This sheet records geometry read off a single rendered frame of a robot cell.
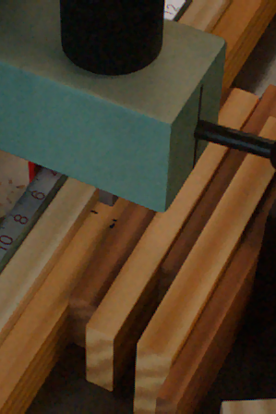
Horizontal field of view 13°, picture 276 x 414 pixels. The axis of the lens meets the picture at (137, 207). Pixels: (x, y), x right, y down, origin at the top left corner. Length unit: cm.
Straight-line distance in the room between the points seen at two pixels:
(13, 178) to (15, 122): 28
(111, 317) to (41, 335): 4
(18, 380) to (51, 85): 16
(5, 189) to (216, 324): 31
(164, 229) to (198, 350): 9
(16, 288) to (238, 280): 12
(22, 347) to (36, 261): 5
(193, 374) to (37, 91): 16
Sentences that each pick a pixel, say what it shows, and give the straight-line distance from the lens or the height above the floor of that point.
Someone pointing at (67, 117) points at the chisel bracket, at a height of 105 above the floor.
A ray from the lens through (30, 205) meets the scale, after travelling 67.
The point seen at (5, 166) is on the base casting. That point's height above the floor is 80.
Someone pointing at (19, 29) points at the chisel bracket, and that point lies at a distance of 61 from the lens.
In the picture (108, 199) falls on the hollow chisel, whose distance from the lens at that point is 68.
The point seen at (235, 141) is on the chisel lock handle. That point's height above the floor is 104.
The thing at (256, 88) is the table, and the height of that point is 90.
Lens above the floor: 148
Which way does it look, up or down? 51 degrees down
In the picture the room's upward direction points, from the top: 3 degrees clockwise
